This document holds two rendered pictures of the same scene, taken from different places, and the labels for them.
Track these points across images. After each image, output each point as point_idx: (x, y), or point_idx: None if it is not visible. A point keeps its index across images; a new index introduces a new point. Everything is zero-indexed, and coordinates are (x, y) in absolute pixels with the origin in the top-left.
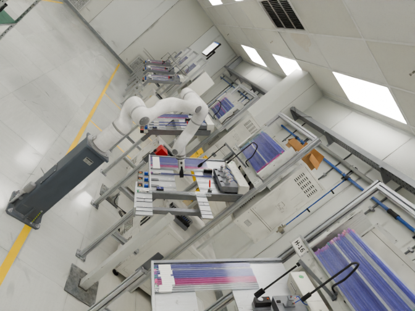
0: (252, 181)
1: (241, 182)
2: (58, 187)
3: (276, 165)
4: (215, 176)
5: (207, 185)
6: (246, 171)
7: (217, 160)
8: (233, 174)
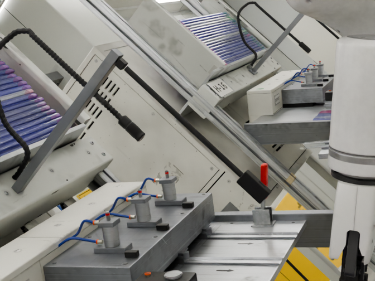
0: (97, 159)
1: (118, 189)
2: None
3: (28, 78)
4: (163, 261)
5: (239, 250)
6: (43, 185)
7: None
8: (95, 214)
